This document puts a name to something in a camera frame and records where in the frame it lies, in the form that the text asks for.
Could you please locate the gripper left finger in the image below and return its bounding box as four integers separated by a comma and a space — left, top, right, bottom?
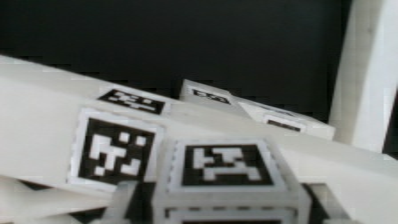
99, 181, 136, 224

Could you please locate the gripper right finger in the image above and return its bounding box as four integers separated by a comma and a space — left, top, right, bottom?
303, 183, 358, 224

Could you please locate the white chair back part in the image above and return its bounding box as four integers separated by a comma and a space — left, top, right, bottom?
0, 54, 398, 224

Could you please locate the white U-shaped frame obstacle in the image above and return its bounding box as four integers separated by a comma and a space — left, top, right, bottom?
328, 0, 398, 153

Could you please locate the white chair seat part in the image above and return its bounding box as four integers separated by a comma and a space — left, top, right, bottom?
179, 79, 335, 140

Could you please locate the white chair leg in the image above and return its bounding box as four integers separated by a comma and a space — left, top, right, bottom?
150, 138, 310, 224

